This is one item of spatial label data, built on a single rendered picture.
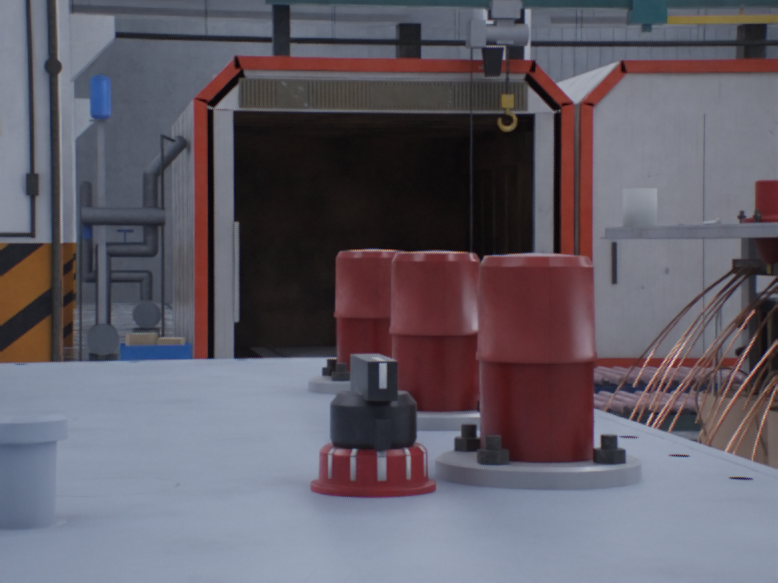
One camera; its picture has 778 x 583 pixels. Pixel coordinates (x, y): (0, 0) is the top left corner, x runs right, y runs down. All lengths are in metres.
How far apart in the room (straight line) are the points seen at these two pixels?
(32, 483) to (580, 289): 0.34
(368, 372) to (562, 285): 0.14
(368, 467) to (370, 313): 0.71
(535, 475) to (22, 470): 0.29
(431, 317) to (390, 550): 0.57
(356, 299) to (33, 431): 0.82
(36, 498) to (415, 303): 0.52
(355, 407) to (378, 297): 0.70
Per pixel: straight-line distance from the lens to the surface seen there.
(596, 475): 1.10
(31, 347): 11.69
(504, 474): 1.10
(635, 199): 4.68
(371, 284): 1.76
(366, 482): 1.06
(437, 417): 1.41
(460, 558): 0.86
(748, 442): 4.38
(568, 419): 1.12
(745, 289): 4.63
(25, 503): 0.98
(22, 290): 11.68
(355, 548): 0.89
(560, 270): 1.11
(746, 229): 3.82
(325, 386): 1.76
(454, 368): 1.44
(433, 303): 1.43
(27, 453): 0.98
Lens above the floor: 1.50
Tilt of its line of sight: 1 degrees down
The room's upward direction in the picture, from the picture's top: straight up
